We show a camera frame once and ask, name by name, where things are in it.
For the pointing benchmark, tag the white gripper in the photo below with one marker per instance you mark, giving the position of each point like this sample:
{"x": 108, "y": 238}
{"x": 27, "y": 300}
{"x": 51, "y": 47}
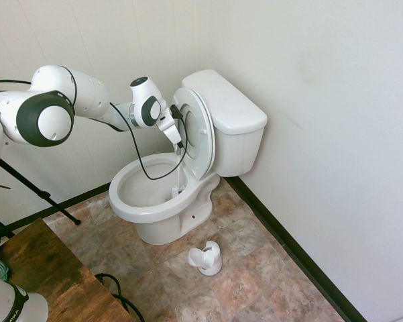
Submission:
{"x": 169, "y": 129}

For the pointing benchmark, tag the white toilet brush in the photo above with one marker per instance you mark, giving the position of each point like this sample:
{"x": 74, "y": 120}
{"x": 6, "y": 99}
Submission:
{"x": 177, "y": 191}

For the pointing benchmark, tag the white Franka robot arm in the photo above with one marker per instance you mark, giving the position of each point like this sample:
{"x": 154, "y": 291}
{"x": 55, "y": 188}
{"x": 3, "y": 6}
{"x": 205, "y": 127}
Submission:
{"x": 43, "y": 120}

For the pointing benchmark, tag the white toilet seat lid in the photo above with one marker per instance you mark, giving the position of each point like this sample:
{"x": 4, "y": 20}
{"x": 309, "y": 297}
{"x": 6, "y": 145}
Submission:
{"x": 192, "y": 131}

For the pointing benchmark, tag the white toilet seat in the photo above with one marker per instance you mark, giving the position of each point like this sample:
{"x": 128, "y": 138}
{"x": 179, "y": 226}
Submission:
{"x": 206, "y": 147}

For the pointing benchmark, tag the white toilet tank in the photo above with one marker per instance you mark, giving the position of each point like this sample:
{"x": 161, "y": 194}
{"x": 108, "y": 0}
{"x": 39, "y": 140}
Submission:
{"x": 238, "y": 151}

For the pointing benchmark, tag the white toilet tank lid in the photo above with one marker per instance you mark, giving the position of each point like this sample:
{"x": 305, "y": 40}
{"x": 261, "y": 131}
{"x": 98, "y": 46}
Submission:
{"x": 224, "y": 100}

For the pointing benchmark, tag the white toilet bowl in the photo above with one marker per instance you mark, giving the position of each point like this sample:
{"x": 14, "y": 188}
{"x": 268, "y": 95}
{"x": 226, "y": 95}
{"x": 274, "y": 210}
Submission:
{"x": 147, "y": 209}

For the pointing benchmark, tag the white toilet brush holder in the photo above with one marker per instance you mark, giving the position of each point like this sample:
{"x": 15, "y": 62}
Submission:
{"x": 209, "y": 261}

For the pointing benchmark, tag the black baseboard behind toilet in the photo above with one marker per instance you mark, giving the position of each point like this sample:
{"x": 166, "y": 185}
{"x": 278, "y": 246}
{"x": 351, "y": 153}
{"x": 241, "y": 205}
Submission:
{"x": 305, "y": 255}

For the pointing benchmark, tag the dark wooden table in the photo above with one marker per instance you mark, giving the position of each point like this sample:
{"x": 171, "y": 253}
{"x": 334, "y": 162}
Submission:
{"x": 63, "y": 278}

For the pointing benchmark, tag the black baseboard along panelled wall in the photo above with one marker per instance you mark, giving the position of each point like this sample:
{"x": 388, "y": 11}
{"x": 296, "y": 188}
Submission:
{"x": 77, "y": 199}

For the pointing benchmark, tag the black camera tripod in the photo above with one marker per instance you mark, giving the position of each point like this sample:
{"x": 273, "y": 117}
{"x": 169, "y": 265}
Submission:
{"x": 30, "y": 184}

